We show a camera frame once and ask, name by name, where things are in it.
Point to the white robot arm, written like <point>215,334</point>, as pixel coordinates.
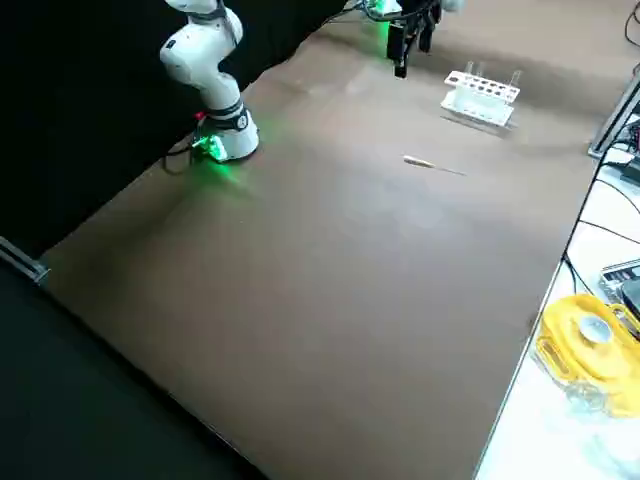
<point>387,6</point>
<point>205,75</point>

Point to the aluminium frame post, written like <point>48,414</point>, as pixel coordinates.
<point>612,125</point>
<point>25,260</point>

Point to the grey metal box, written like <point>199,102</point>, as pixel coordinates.
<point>622,277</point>

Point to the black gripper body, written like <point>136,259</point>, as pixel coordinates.
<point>420,7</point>

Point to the white test tube rack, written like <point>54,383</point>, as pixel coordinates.
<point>457,100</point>

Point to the clear plastic item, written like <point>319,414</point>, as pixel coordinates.
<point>585,396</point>

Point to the grey round lid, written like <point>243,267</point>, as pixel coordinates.
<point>595,330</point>

